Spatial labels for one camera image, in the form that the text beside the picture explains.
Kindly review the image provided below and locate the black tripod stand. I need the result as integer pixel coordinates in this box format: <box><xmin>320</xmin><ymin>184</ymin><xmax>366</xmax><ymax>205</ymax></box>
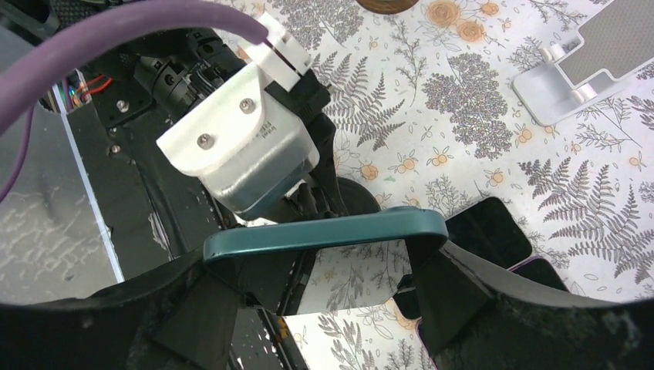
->
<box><xmin>281</xmin><ymin>177</ymin><xmax>381</xmax><ymax>223</ymax></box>

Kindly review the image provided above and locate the wooden-base grey phone stand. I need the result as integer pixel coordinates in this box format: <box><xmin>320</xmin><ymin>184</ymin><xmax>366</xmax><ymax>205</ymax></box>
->
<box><xmin>356</xmin><ymin>0</ymin><xmax>418</xmax><ymax>15</ymax></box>

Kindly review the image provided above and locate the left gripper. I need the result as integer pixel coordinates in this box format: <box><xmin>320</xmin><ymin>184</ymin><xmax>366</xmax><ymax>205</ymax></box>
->
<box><xmin>92</xmin><ymin>28</ymin><xmax>349</xmax><ymax>217</ymax></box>

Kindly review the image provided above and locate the purple-edged black phone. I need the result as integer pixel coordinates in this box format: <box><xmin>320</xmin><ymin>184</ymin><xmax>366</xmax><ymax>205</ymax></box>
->
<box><xmin>509</xmin><ymin>257</ymin><xmax>569</xmax><ymax>292</ymax></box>

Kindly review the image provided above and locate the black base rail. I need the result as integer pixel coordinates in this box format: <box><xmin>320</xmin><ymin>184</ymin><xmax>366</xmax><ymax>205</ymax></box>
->
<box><xmin>69</xmin><ymin>77</ymin><xmax>306</xmax><ymax>369</ymax></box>

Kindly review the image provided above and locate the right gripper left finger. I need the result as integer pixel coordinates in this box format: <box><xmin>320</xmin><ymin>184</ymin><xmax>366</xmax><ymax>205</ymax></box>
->
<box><xmin>1</xmin><ymin>251</ymin><xmax>241</xmax><ymax>369</ymax></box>

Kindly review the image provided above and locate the teal phone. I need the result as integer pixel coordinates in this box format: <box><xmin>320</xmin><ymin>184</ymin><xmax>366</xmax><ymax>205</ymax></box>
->
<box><xmin>203</xmin><ymin>206</ymin><xmax>450</xmax><ymax>318</ymax></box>

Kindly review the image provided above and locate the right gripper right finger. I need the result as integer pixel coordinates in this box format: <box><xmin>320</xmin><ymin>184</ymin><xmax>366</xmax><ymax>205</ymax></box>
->
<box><xmin>407</xmin><ymin>240</ymin><xmax>653</xmax><ymax>369</ymax></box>

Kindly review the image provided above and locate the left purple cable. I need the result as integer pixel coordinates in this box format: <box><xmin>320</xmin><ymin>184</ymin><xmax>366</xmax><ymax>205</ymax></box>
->
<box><xmin>0</xmin><ymin>0</ymin><xmax>270</xmax><ymax>205</ymax></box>

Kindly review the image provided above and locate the floral patterned mat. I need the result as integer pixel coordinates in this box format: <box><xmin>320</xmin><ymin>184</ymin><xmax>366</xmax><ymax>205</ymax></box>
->
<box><xmin>214</xmin><ymin>0</ymin><xmax>654</xmax><ymax>370</ymax></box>

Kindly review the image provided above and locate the white phone stand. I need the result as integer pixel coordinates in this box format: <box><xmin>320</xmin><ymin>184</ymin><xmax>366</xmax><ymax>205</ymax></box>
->
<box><xmin>512</xmin><ymin>0</ymin><xmax>653</xmax><ymax>126</ymax></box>

